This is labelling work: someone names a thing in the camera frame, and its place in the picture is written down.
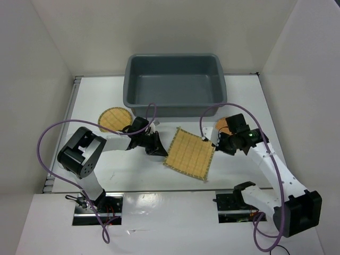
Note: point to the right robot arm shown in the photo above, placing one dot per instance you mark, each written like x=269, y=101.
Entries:
x=294, y=208

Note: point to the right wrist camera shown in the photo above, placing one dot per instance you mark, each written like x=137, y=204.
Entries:
x=210, y=134

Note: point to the round orange bamboo tray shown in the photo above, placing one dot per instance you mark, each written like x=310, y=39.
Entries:
x=221, y=125

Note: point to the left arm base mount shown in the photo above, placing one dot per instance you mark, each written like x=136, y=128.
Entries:
x=110, y=213

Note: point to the round green-rimmed bamboo tray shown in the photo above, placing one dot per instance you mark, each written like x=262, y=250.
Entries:
x=115, y=118

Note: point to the square woven bamboo tray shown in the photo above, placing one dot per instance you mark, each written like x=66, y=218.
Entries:
x=189, y=155

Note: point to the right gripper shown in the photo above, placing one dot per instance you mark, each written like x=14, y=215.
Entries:
x=220, y=147

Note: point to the grey plastic bin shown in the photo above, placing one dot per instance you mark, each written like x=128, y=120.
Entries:
x=173, y=85

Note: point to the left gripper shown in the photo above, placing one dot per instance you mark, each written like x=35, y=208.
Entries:
x=156, y=147

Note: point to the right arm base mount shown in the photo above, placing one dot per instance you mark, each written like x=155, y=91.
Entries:
x=229, y=211

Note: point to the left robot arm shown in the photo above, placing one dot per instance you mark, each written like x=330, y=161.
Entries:
x=82, y=151

